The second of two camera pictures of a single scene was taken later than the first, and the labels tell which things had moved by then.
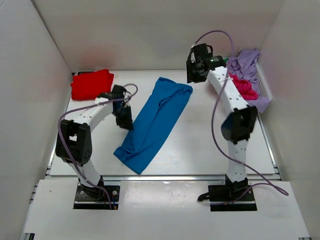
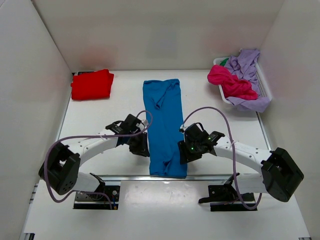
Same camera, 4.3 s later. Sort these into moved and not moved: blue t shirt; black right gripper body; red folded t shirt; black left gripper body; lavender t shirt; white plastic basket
Moved: black right gripper body; blue t shirt; black left gripper body
Not moved: red folded t shirt; lavender t shirt; white plastic basket
